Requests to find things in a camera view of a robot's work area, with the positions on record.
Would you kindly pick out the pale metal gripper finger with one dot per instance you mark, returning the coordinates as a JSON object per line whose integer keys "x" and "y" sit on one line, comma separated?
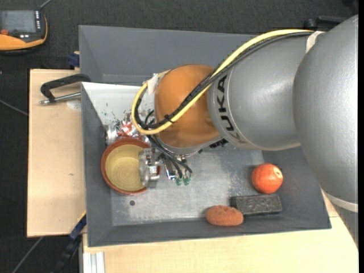
{"x": 146, "y": 156}
{"x": 148, "y": 175}

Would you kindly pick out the red-brown bowl with yellow inside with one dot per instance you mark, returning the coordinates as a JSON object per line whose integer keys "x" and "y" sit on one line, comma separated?
{"x": 122, "y": 169}

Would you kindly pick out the black sponge block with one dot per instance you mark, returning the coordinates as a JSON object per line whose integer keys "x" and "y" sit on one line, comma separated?
{"x": 256, "y": 205}

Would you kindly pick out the grey metal bin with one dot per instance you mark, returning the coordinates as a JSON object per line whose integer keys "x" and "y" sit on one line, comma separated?
{"x": 199, "y": 189}

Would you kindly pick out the crumpled silver and red can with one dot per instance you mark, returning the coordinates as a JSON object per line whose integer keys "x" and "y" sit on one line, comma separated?
{"x": 119, "y": 131}

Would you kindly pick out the pale wood board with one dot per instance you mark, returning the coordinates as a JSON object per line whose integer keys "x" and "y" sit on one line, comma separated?
{"x": 54, "y": 152}

